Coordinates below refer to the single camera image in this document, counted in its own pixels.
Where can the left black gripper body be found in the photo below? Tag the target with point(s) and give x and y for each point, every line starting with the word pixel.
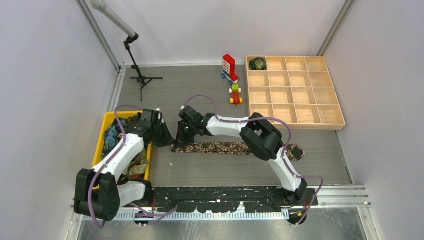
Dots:
pixel 162 138

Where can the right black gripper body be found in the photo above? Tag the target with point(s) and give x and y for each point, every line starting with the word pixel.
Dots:
pixel 186 133

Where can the red yellow toy block car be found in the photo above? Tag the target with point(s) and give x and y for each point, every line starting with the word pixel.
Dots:
pixel 235 93

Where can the brown floral tie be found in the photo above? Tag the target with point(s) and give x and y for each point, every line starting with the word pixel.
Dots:
pixel 293 151

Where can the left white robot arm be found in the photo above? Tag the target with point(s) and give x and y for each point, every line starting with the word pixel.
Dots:
pixel 98 194

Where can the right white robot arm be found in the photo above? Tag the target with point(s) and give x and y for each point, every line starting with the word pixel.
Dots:
pixel 262 138

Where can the pile of ties in bin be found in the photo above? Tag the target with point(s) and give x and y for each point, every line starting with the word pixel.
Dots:
pixel 112 137

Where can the yellow plastic bin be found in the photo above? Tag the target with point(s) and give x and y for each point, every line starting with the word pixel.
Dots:
pixel 108 119

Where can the black microphone stand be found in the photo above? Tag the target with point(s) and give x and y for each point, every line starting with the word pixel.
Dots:
pixel 141 79

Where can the red white toy block tower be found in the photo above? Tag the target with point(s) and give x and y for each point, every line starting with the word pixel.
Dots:
pixel 229 69

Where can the rolled dark green tie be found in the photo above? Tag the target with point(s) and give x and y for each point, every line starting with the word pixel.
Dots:
pixel 258 64

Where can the wooden compartment tray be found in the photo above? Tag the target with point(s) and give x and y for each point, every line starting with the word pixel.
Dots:
pixel 297 90

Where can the grey microphone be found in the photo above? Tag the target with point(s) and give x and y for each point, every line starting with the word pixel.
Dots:
pixel 102 7

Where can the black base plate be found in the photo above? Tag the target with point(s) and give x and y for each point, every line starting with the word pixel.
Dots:
pixel 258 199

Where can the aluminium frame rail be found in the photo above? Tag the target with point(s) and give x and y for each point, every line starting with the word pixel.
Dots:
pixel 328 197

